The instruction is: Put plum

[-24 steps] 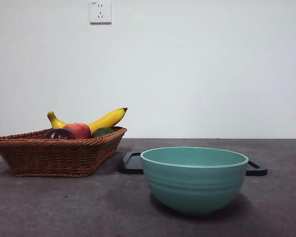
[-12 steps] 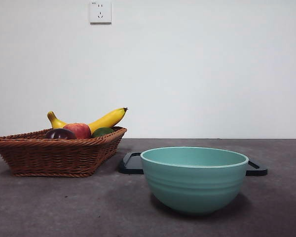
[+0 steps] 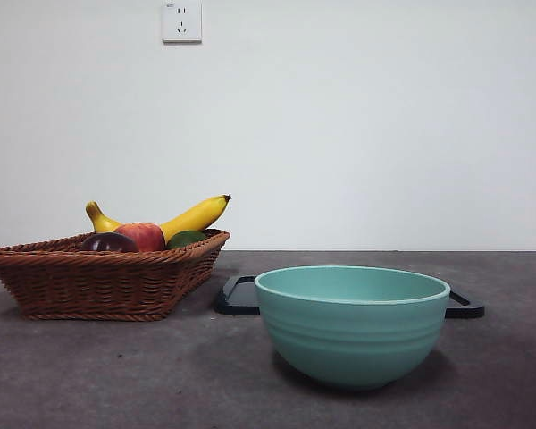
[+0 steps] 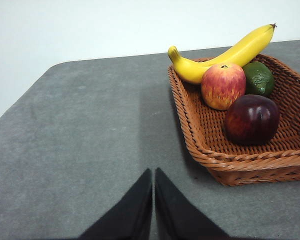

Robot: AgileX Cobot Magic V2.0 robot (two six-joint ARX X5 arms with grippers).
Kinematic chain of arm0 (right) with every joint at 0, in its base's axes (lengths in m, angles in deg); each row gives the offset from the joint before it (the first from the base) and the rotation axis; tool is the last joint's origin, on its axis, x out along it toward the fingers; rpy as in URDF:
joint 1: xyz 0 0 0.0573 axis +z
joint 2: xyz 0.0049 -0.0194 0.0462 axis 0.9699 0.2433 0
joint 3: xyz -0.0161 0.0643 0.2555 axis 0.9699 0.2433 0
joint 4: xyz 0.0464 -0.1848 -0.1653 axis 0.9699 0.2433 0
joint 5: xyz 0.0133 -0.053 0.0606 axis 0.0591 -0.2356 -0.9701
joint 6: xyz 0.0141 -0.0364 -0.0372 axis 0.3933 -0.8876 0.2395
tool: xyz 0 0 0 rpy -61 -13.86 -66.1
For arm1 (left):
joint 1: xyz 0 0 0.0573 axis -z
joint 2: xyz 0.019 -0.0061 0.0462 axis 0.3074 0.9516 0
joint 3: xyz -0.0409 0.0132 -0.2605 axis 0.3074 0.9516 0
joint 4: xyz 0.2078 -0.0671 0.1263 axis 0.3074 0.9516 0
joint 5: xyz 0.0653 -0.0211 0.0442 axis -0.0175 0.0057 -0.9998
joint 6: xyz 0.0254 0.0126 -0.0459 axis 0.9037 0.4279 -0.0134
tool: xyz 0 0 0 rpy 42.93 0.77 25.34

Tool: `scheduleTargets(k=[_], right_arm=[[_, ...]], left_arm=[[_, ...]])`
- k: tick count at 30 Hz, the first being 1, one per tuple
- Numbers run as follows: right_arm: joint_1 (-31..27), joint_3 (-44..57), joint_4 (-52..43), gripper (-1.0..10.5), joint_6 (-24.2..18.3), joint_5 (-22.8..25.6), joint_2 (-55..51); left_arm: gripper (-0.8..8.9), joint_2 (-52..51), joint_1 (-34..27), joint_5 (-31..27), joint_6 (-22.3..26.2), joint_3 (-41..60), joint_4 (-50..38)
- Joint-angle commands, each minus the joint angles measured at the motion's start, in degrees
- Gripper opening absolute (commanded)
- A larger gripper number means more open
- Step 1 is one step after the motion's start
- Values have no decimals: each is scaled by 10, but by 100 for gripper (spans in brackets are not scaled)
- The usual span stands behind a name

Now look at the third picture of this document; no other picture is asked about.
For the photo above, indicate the teal ceramic bowl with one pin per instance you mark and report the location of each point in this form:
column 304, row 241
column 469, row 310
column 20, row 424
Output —
column 353, row 339

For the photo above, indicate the dark purple plum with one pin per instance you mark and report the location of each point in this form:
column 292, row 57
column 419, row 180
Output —
column 109, row 242

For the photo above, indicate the yellow banana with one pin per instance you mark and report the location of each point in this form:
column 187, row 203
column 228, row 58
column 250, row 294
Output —
column 196, row 216

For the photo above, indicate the green avocado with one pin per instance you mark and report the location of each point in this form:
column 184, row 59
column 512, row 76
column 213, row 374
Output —
column 185, row 238

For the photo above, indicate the dark rectangular tray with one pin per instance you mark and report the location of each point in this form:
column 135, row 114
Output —
column 234, row 299

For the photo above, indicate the red yellow apple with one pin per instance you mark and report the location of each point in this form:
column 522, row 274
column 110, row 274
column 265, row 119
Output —
column 145, row 234

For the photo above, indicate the brown wicker basket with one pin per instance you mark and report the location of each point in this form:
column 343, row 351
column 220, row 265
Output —
column 94, row 286

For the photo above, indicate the white wall socket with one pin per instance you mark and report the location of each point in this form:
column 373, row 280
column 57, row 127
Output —
column 183, row 27

